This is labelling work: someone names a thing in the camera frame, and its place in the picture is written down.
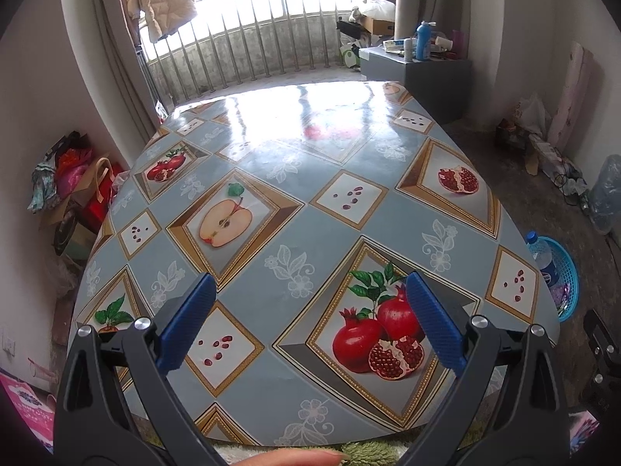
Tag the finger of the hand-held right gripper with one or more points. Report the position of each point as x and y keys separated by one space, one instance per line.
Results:
x=599 y=340

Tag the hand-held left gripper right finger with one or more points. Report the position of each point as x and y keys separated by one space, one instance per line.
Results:
x=434 y=320

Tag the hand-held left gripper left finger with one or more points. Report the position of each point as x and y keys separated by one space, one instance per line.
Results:
x=187 y=320

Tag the yellow purple snack bag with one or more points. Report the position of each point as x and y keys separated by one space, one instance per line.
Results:
x=563 y=297

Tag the blue plastic mesh basket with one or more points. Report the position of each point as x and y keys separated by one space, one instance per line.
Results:
x=570 y=272

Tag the clear bottle blue label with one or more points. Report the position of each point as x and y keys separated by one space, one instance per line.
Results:
x=546 y=267

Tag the person's left hand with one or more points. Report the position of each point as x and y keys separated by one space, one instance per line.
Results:
x=301 y=457

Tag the green shaggy rug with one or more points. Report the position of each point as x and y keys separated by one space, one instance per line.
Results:
x=378 y=451

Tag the large clear water jug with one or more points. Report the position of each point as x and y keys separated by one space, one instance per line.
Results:
x=609 y=194

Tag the pink printed bag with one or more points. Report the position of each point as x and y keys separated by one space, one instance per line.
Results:
x=29 y=407

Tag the pile of colourful bags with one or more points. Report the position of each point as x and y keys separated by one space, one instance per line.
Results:
x=73 y=179

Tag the floor clutter pile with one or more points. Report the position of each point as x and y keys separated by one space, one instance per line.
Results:
x=543 y=155

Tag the white plastic bag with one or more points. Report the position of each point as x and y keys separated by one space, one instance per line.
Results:
x=531 y=114

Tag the grey cabinet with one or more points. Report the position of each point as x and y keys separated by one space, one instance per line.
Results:
x=427 y=87

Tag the pink wallpaper roll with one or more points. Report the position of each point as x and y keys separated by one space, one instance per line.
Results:
x=577 y=92

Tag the grey curtain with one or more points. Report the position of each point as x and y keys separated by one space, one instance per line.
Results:
x=121 y=68

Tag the small white bottle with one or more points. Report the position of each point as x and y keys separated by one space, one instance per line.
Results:
x=409 y=51

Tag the white green bag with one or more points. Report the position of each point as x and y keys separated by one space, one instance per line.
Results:
x=348 y=56

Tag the magenta tumbler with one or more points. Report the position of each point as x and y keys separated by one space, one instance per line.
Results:
x=458 y=41

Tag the metal balcony railing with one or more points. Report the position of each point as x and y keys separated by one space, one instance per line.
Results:
x=262 y=43

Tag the cardboard box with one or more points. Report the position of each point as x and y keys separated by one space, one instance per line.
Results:
x=378 y=24

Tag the black box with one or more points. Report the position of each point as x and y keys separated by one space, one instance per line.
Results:
x=349 y=29

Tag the white bedding pile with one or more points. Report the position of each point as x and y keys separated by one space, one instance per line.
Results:
x=378 y=7

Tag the beige curtain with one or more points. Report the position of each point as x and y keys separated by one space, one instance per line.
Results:
x=412 y=0

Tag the beige puffer coat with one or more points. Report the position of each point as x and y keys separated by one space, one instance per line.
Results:
x=155 y=0

